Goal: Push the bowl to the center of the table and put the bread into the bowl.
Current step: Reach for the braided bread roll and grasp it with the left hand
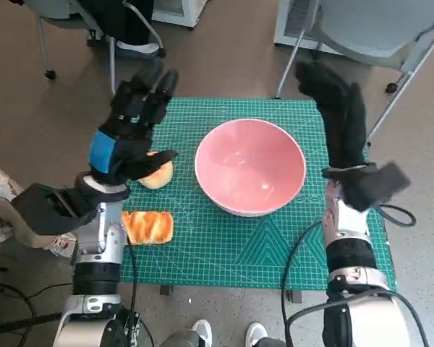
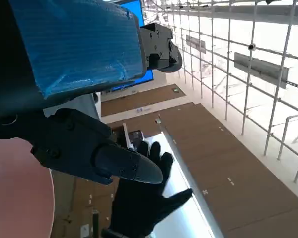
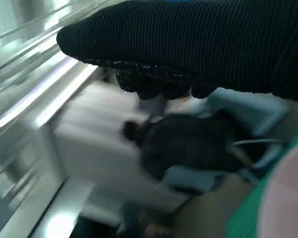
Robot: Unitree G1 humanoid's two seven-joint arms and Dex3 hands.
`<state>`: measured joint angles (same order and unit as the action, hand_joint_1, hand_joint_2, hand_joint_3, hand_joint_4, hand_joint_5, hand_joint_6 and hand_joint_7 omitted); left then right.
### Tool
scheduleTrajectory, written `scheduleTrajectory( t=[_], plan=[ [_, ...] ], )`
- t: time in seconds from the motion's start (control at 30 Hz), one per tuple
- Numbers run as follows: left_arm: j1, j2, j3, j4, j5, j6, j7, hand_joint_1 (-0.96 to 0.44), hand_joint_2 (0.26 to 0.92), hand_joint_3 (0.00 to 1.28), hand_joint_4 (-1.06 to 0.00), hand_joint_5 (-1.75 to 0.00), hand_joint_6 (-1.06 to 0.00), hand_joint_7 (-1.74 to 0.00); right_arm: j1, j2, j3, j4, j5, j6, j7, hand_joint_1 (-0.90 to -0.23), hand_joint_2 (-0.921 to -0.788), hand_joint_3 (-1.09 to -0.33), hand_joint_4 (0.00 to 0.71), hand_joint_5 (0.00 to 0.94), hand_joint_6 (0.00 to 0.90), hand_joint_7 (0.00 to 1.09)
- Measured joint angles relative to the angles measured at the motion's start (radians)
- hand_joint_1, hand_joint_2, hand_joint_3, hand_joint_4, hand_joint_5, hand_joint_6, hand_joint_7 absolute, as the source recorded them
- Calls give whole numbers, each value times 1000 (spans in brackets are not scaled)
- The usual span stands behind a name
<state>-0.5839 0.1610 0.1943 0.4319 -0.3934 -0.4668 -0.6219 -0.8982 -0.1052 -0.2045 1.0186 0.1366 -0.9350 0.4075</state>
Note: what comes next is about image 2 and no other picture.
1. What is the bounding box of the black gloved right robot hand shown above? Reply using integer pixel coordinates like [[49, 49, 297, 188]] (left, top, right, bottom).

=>
[[101, 141, 193, 235]]

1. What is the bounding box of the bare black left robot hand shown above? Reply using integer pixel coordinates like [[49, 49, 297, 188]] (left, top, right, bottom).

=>
[[0, 0, 183, 185]]

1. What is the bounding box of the pink bowl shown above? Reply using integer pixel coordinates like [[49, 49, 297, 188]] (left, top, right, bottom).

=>
[[0, 137, 55, 238]]

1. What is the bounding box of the long white table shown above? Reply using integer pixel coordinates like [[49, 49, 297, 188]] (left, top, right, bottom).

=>
[[123, 122, 225, 238]]

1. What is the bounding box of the blue screen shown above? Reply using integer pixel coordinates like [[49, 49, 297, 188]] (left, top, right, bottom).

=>
[[111, 0, 154, 91]]

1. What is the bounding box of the small grey hanging panel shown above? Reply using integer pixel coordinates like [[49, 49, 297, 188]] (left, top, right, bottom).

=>
[[186, 34, 206, 54]]

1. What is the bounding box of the white metal truss grid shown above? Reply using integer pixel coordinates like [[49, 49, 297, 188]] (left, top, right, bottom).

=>
[[143, 0, 298, 184]]

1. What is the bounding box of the large grey hanging panel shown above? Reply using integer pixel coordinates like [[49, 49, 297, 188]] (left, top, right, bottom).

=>
[[234, 52, 289, 89]]

